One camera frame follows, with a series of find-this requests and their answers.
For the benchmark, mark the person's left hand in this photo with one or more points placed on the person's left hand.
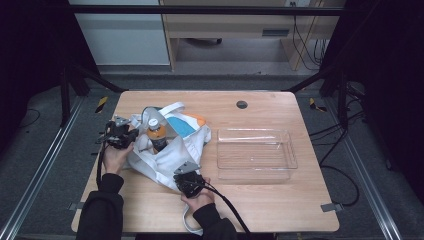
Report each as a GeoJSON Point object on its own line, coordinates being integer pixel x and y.
{"type": "Point", "coordinates": [115, 160]}

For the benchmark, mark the clear plastic tray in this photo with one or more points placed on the clear plastic tray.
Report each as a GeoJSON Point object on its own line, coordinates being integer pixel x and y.
{"type": "Point", "coordinates": [256, 156]}

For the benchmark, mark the grey table bracket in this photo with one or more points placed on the grey table bracket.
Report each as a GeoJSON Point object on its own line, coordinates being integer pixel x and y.
{"type": "Point", "coordinates": [76, 206]}
{"type": "Point", "coordinates": [331, 207]}

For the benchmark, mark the person's right hand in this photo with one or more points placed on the person's right hand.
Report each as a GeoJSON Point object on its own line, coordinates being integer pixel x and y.
{"type": "Point", "coordinates": [200, 201]}

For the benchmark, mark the black metal stand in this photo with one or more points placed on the black metal stand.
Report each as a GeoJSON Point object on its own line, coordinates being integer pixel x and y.
{"type": "Point", "coordinates": [65, 96]}
{"type": "Point", "coordinates": [342, 100]}

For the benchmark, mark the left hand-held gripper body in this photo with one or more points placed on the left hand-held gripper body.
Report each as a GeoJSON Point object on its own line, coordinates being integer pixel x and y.
{"type": "Point", "coordinates": [118, 135]}

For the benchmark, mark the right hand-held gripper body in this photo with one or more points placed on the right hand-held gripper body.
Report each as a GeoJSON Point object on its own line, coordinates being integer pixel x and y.
{"type": "Point", "coordinates": [188, 181]}

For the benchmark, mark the yellow black tape marker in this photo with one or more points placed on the yellow black tape marker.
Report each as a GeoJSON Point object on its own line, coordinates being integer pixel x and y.
{"type": "Point", "coordinates": [313, 104]}
{"type": "Point", "coordinates": [101, 104]}

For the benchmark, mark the round grey table grommet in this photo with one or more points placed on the round grey table grommet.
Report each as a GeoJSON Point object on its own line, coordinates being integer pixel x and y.
{"type": "Point", "coordinates": [241, 104]}

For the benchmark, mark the light wooden desk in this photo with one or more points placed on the light wooden desk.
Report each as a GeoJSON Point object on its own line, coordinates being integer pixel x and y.
{"type": "Point", "coordinates": [226, 26]}

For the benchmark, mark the white cabinet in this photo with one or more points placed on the white cabinet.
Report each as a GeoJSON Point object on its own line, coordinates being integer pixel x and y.
{"type": "Point", "coordinates": [123, 40]}

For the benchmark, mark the orange drink bottle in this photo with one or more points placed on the orange drink bottle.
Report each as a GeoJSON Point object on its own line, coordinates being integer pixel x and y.
{"type": "Point", "coordinates": [156, 135]}

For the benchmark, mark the black curtain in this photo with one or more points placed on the black curtain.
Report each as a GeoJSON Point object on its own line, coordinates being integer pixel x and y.
{"type": "Point", "coordinates": [390, 66]}
{"type": "Point", "coordinates": [33, 50]}

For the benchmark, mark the aluminium rail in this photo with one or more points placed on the aluminium rail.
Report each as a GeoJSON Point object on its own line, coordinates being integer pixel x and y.
{"type": "Point", "coordinates": [366, 180]}
{"type": "Point", "coordinates": [43, 166]}

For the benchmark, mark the white patterned tote bag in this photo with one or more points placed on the white patterned tote bag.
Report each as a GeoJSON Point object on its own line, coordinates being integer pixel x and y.
{"type": "Point", "coordinates": [166, 160]}

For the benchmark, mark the black horizontal metal bar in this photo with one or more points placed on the black horizontal metal bar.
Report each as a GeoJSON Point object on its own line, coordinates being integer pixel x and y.
{"type": "Point", "coordinates": [200, 10]}

